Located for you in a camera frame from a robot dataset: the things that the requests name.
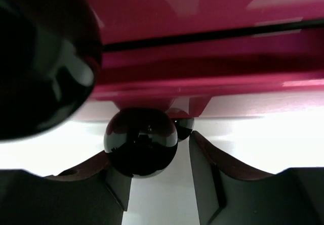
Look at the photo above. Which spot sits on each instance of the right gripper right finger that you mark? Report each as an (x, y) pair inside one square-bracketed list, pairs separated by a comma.
[(229, 191)]

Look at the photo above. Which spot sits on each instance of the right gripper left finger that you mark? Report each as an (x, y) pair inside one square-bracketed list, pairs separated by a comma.
[(92, 192)]

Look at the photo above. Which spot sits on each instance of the pink top drawer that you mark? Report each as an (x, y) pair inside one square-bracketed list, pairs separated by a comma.
[(123, 20)]

